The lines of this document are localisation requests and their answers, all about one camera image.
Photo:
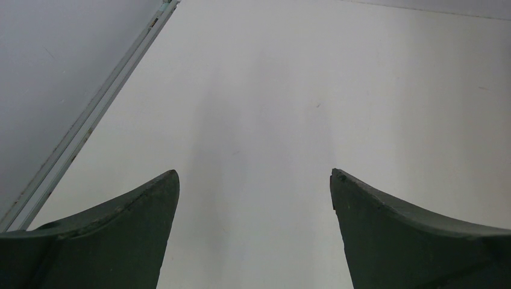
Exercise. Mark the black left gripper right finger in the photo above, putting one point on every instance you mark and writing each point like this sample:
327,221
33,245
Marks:
391,243

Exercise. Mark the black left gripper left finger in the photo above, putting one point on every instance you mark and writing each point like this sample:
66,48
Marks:
119,243

